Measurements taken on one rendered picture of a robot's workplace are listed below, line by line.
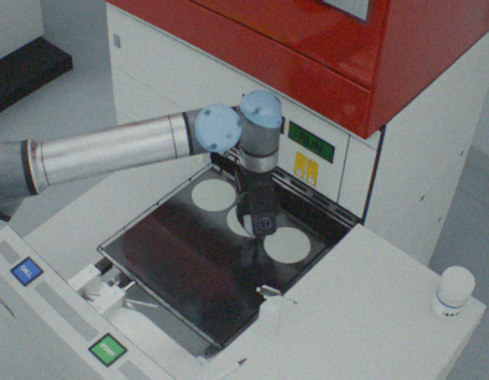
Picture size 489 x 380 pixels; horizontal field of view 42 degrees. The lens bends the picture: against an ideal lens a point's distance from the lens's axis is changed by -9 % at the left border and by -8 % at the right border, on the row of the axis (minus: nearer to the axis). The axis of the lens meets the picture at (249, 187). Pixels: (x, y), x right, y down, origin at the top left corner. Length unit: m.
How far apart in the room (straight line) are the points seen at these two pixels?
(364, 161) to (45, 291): 0.69
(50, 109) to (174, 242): 1.95
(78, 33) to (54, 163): 2.80
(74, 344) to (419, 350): 0.65
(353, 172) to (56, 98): 2.24
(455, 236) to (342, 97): 1.68
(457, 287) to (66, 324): 0.75
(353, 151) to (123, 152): 0.48
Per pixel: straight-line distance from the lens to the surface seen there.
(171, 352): 1.34
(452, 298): 1.28
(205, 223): 1.51
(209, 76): 1.54
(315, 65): 1.23
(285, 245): 1.48
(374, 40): 1.12
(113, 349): 1.25
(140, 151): 1.09
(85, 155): 1.09
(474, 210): 2.97
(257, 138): 1.25
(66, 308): 1.33
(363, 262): 1.39
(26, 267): 1.40
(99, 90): 3.39
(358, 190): 1.41
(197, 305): 1.38
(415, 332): 1.31
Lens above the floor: 2.04
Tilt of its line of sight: 46 degrees down
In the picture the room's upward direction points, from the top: 3 degrees clockwise
